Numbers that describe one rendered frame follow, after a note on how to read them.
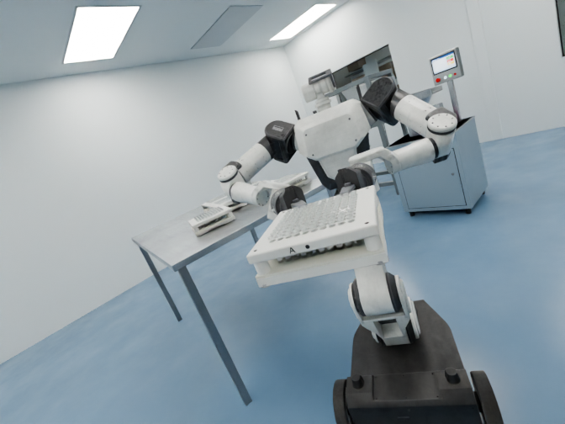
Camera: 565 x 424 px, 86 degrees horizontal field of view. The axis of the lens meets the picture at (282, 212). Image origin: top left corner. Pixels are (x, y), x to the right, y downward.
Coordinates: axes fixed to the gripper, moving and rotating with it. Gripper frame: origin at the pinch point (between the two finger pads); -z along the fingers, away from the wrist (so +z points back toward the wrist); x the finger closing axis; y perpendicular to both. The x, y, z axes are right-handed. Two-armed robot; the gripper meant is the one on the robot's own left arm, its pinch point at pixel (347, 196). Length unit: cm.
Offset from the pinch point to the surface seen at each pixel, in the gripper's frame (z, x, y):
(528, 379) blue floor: 50, 105, -32
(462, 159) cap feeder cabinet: 224, 50, -37
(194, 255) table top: 29, 17, 88
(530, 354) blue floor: 63, 104, -36
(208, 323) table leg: 25, 52, 93
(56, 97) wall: 200, -167, 379
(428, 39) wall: 510, -81, -45
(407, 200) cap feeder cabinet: 243, 81, 16
